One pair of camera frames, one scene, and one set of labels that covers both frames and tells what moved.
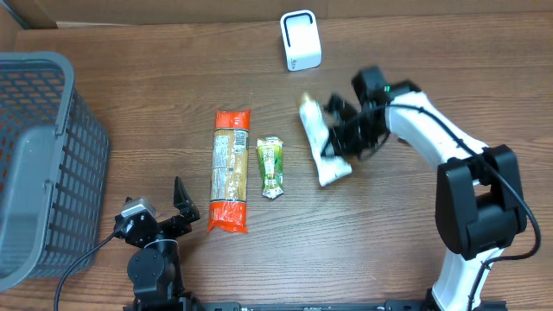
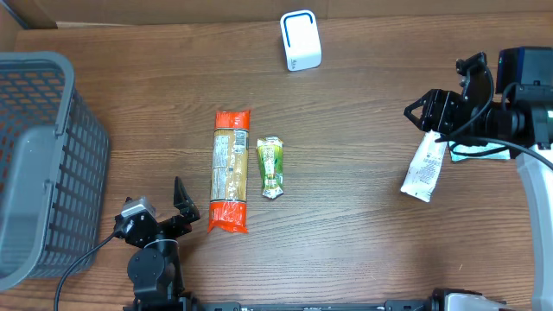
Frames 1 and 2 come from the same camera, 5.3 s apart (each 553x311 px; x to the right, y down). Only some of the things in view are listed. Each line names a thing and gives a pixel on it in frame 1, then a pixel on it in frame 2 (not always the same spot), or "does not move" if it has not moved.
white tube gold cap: x=315 y=127 -> x=423 y=170
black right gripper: x=340 y=142 -> x=435 y=114
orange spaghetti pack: x=229 y=171 does not move
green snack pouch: x=270 y=157 does not move
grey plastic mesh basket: x=54 y=158 does not move
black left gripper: x=166 y=224 does not move
